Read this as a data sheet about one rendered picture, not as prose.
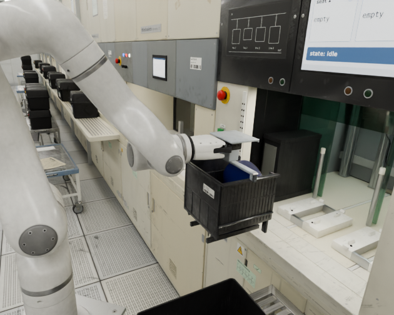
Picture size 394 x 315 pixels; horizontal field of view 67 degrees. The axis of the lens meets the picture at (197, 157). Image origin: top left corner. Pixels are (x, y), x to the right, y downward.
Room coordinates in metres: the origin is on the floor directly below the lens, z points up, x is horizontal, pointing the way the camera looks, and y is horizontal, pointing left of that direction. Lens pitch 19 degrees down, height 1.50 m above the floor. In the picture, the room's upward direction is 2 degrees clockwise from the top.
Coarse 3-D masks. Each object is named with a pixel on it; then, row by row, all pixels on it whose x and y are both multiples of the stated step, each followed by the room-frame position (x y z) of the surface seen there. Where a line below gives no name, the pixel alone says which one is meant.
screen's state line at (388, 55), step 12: (312, 48) 0.85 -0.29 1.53; (324, 48) 0.82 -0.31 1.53; (336, 48) 0.78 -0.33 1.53; (348, 48) 0.76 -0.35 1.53; (360, 48) 0.73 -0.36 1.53; (372, 48) 0.71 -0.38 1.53; (384, 48) 0.68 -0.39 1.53; (312, 60) 0.84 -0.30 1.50; (324, 60) 0.81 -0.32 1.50; (336, 60) 0.78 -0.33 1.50; (348, 60) 0.75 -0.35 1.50; (360, 60) 0.73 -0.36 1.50; (372, 60) 0.70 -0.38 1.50; (384, 60) 0.68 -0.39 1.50
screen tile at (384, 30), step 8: (368, 0) 0.73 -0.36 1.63; (376, 0) 0.72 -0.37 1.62; (384, 0) 0.70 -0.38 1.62; (392, 0) 0.69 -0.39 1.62; (368, 8) 0.73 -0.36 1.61; (376, 8) 0.71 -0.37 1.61; (360, 16) 0.74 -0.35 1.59; (360, 24) 0.74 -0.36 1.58; (368, 24) 0.72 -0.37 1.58; (376, 24) 0.71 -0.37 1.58; (384, 24) 0.69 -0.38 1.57; (392, 24) 0.68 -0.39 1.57; (360, 32) 0.74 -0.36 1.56; (368, 32) 0.72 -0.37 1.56; (376, 32) 0.70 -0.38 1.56; (384, 32) 0.69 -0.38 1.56; (392, 32) 0.68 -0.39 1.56; (360, 40) 0.73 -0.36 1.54; (368, 40) 0.72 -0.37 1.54; (376, 40) 0.70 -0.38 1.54; (384, 40) 0.69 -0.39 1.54; (392, 40) 0.67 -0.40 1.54
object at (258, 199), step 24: (192, 168) 0.87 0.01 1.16; (216, 168) 0.97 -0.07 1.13; (240, 168) 0.81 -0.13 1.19; (192, 192) 0.87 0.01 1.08; (216, 192) 0.75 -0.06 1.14; (240, 192) 0.77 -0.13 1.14; (264, 192) 0.81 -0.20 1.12; (192, 216) 0.86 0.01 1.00; (216, 216) 0.74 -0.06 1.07; (240, 216) 0.77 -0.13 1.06; (264, 216) 0.82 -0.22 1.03; (216, 240) 0.73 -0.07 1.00
